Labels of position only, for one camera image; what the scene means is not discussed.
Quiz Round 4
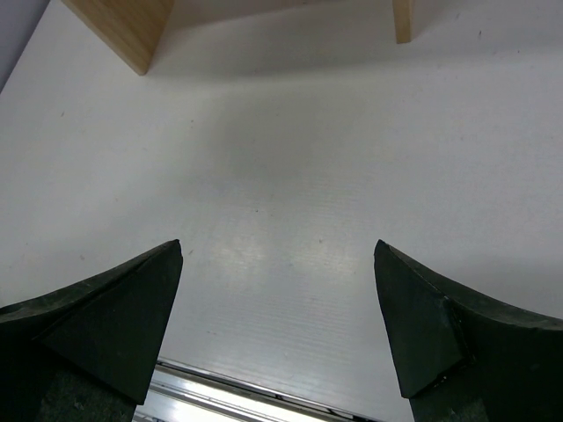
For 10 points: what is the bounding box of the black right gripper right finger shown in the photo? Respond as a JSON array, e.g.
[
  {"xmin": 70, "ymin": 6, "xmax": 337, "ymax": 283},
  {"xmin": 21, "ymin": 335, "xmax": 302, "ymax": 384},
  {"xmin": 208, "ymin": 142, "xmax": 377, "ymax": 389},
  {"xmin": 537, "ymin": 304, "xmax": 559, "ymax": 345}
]
[{"xmin": 374, "ymin": 240, "xmax": 562, "ymax": 421}]

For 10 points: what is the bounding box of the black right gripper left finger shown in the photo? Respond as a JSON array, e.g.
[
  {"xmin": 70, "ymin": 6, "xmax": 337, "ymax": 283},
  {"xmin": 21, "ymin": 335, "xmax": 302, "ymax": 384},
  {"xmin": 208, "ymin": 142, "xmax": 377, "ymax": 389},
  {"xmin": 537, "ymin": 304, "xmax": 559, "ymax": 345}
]
[{"xmin": 1, "ymin": 240, "xmax": 183, "ymax": 421}]

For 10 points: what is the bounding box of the wooden shelf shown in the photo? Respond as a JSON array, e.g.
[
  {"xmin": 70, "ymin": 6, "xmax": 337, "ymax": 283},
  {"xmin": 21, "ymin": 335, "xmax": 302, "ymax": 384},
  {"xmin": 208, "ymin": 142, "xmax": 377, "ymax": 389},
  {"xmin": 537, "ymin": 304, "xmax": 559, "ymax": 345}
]
[{"xmin": 66, "ymin": 1, "xmax": 415, "ymax": 78}]

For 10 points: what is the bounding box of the aluminium rail frame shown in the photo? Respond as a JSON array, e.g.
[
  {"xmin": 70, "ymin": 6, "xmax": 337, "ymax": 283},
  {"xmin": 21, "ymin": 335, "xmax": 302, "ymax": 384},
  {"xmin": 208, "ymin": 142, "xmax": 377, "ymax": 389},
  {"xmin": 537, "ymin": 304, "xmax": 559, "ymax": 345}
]
[{"xmin": 133, "ymin": 358, "xmax": 367, "ymax": 421}]

